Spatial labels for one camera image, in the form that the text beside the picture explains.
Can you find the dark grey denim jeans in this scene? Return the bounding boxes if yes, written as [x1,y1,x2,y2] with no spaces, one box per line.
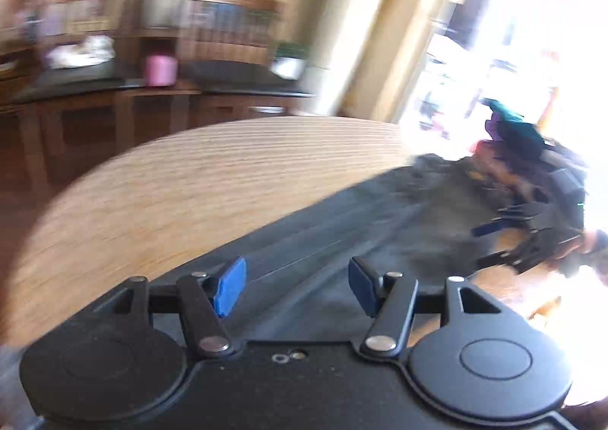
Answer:
[156,155,510,341]

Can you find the mauve folded garments stack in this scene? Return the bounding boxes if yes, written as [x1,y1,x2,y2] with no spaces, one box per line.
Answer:
[473,136,586,205]

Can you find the teal folded garment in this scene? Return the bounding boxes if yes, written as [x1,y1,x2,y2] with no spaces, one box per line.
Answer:
[481,98,545,160]

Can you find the patterned beige tablecloth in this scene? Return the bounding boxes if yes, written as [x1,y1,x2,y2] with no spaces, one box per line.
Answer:
[1,117,414,348]

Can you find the pink container on shelf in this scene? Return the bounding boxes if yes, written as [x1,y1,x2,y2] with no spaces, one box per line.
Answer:
[144,54,178,87]

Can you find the right wooden chair black seat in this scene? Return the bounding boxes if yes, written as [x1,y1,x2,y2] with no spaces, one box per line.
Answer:
[114,0,314,152]

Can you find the wooden chair black seat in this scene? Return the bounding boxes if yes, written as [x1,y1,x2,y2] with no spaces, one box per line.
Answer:
[1,0,143,198]
[114,0,314,152]

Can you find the potted green plant white pot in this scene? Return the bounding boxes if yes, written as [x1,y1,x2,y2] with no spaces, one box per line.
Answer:
[270,41,308,80]

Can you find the white cloth on chair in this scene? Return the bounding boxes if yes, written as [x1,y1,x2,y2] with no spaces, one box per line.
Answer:
[46,35,116,70]

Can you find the left wooden chair black seat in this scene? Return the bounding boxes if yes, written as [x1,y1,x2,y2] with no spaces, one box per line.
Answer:
[1,0,143,198]

